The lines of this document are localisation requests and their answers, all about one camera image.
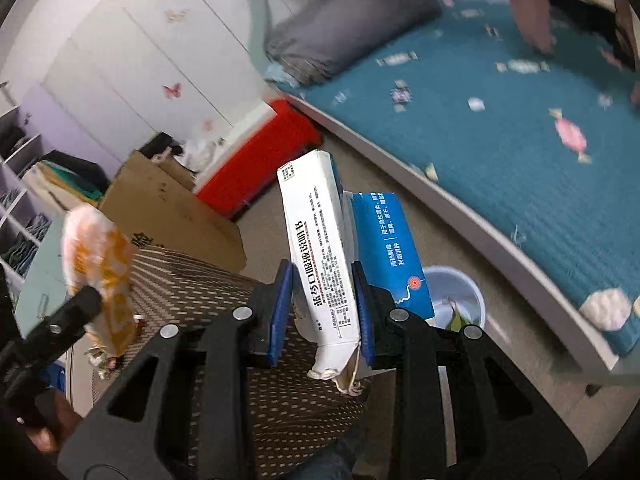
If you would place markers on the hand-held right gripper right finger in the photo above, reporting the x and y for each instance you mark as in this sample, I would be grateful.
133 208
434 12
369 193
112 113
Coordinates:
362 320

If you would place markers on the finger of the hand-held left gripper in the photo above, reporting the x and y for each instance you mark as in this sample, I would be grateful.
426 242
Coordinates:
70 315

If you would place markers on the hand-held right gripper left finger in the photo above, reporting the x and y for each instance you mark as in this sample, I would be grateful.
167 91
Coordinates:
281 310

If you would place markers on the orange and white snack packet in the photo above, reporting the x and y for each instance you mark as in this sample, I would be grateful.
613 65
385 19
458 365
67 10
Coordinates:
100 260

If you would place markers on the white and blue medicine carton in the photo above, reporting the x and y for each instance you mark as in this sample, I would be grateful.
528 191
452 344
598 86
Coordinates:
315 240

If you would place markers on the pale blue plastic bin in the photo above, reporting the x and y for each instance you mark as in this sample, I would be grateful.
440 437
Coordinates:
465 290

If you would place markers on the person's left hand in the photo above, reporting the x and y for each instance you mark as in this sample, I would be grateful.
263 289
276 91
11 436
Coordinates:
57 422

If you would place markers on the crumpled wrapper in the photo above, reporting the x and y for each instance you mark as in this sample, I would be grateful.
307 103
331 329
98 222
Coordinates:
102 357

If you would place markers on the green leaf scrap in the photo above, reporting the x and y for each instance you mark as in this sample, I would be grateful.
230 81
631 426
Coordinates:
456 317

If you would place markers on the brown polka dot round table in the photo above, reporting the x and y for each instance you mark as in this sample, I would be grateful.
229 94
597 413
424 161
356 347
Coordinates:
170 280

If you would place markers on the white open shelf unit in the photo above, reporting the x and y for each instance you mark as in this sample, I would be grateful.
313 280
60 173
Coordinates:
20 200

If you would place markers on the hanging clothes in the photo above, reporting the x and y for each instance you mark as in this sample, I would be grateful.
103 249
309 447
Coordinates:
65 180

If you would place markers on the red storage box white top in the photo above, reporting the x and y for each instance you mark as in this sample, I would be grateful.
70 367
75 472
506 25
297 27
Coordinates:
250 165

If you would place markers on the large cardboard box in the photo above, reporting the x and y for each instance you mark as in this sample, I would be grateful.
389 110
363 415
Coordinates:
165 200

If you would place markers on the white plastic bag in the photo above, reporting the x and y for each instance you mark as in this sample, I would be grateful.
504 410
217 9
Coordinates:
200 155

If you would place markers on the blue bed mattress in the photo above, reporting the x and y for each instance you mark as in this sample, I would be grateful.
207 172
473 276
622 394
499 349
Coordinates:
500 150

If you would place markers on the light blue pillow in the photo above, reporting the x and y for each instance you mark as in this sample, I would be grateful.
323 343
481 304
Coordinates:
280 75

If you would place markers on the pink butterfly sticker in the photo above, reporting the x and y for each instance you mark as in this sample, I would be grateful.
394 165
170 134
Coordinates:
171 91

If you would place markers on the white wardrobe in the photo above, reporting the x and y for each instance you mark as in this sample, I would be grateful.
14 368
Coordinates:
125 50

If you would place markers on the grey folded duvet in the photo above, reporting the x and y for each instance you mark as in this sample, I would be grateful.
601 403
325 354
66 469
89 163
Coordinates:
340 20

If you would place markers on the pink cloth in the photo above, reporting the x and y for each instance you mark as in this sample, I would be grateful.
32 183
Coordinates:
530 10

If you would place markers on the white curved bed frame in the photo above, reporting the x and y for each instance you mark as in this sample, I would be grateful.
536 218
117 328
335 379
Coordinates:
450 220

